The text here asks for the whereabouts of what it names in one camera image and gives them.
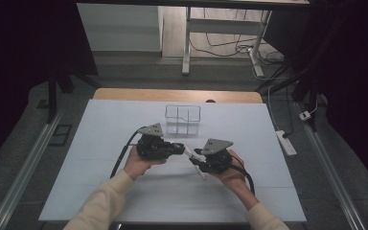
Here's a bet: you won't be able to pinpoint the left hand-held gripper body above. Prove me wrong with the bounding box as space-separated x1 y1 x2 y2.
135 122 177 161

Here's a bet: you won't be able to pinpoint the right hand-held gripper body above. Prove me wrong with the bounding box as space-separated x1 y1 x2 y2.
198 137 235 175

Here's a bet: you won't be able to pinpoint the white pen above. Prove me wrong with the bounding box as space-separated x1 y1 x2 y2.
183 146 208 181

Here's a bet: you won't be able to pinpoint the clear plastic pen organizer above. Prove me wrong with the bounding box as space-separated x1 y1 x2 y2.
164 103 202 136

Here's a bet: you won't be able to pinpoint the person's left hand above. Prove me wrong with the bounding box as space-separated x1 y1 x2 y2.
122 146 168 182

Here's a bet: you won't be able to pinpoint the person's right hand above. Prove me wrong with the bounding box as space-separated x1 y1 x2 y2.
210 149 254 200

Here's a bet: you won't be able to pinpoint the pale blue table mat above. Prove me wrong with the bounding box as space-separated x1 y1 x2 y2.
37 99 308 224

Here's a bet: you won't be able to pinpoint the white power strip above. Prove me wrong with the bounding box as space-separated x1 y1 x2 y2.
274 129 298 157

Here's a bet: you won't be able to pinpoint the black floor plate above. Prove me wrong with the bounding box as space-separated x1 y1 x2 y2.
48 124 74 148

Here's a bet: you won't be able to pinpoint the black metal stand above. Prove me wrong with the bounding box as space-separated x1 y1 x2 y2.
254 54 321 132

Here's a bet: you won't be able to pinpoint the black tripod stand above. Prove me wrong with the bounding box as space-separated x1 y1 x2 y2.
45 60 103 125

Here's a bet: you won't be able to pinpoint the white cabinet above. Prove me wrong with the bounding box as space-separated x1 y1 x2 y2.
76 3 164 53

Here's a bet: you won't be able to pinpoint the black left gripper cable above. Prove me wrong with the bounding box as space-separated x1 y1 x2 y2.
109 126 148 179

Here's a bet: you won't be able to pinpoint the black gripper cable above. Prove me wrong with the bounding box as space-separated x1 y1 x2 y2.
109 126 148 179
229 155 256 196

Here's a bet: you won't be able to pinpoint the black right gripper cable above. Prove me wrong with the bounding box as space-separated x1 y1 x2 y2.
229 155 256 196

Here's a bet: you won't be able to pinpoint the black floor cables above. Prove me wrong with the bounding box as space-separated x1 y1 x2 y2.
189 7 286 66

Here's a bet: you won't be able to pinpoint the aluminium floor rail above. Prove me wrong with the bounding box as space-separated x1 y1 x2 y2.
0 109 64 230
294 101 368 230

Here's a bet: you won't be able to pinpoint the white metal desk frame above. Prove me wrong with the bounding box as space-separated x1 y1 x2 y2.
180 6 273 78

